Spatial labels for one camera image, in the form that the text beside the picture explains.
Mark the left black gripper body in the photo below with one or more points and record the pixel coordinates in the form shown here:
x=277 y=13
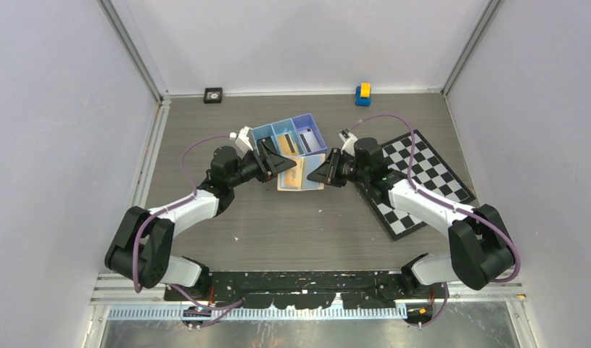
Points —
x=253 y=167

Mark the beige leather card holder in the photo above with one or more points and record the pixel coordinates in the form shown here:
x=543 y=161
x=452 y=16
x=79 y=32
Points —
x=310 y=163

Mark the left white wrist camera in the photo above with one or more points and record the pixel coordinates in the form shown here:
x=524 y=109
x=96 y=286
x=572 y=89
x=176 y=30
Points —
x=242 y=139

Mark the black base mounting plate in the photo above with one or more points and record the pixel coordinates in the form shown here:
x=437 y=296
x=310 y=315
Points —
x=306 y=290

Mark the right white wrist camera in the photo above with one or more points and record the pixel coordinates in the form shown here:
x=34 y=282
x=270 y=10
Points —
x=349 y=140

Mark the small black square box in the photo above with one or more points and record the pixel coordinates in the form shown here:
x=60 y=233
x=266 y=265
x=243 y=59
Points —
x=213 y=95

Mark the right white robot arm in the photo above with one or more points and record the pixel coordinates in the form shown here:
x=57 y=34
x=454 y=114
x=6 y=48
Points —
x=480 y=249

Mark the blue three-compartment organizer tray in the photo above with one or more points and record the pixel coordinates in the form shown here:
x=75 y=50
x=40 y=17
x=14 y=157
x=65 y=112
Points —
x=293 y=126

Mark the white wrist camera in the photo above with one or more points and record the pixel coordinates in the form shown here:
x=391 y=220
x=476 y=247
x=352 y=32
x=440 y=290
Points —
x=242 y=139
x=349 y=140

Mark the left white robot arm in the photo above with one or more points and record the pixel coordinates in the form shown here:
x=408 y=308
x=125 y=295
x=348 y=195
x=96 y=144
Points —
x=141 y=249

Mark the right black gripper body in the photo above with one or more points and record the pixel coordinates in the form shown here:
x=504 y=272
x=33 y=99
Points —
x=341 y=168

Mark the orange item in tray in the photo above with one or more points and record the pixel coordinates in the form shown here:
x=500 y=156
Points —
x=286 y=145

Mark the blue and yellow toy block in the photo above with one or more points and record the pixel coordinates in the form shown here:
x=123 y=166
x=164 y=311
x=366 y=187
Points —
x=363 y=95

